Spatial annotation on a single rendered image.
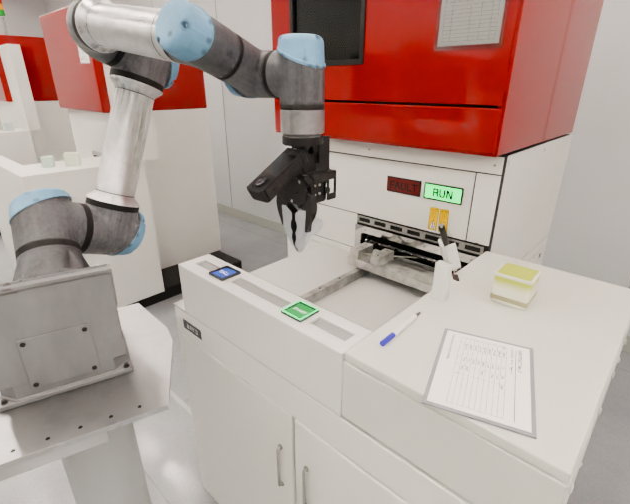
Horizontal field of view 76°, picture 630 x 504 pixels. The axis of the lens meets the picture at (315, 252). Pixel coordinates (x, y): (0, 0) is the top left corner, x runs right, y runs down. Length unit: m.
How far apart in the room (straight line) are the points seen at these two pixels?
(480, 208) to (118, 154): 0.92
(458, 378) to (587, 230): 2.07
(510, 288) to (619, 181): 1.76
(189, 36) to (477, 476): 0.74
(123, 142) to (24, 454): 0.64
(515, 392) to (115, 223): 0.87
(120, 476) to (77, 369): 0.33
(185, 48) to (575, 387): 0.76
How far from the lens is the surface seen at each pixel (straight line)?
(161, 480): 1.85
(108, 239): 1.04
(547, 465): 0.62
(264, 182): 0.65
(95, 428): 0.88
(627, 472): 2.15
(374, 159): 1.32
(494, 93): 1.09
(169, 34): 0.67
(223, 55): 0.69
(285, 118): 0.69
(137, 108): 1.04
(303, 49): 0.68
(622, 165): 2.60
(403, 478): 0.79
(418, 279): 1.17
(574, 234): 2.70
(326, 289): 1.16
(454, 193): 1.20
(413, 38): 1.20
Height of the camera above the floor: 1.39
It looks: 23 degrees down
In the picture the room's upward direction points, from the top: straight up
